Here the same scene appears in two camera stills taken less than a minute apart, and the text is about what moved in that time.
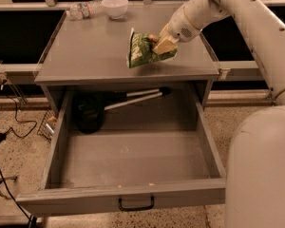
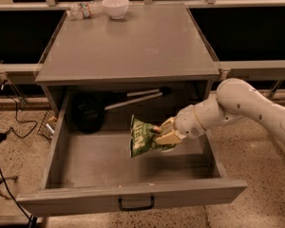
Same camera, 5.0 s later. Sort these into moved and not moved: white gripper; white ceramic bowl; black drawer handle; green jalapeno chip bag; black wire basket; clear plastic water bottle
Moved: green jalapeno chip bag; white gripper
Not moved: white ceramic bowl; black drawer handle; clear plastic water bottle; black wire basket
